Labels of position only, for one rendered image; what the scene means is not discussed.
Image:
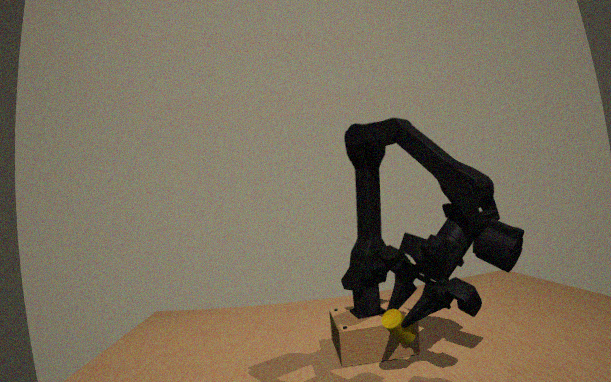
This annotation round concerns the yellow cylinder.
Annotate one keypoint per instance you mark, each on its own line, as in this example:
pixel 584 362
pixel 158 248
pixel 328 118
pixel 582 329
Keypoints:
pixel 392 320

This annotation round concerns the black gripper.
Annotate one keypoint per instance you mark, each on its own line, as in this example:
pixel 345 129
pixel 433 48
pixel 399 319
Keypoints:
pixel 437 294

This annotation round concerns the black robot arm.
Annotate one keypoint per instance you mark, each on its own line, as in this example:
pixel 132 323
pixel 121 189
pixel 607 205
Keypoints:
pixel 494 242

